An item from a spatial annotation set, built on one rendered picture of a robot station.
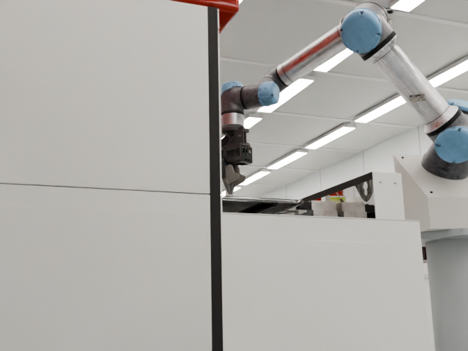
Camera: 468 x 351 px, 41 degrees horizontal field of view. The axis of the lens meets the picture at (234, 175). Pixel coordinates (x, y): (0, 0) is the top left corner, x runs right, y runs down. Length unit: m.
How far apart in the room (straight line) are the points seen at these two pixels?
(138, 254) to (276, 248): 0.42
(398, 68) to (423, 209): 0.43
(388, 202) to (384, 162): 6.54
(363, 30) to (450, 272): 0.77
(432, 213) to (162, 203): 0.96
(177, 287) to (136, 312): 0.09
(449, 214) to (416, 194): 0.11
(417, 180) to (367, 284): 0.52
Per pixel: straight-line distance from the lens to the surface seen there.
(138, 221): 1.16
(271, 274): 1.46
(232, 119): 1.98
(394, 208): 1.74
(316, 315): 1.51
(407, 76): 1.84
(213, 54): 1.31
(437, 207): 1.92
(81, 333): 1.13
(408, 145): 7.89
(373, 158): 8.48
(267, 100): 1.96
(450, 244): 2.00
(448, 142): 1.86
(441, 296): 2.00
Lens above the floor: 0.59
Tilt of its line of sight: 13 degrees up
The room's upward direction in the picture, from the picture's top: 1 degrees counter-clockwise
